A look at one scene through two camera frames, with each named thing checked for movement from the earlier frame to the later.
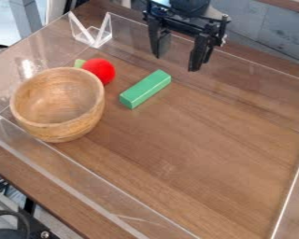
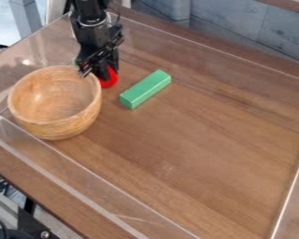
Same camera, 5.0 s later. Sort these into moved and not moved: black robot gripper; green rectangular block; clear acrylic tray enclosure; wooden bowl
Moved: black robot gripper
Not moved: wooden bowl; clear acrylic tray enclosure; green rectangular block
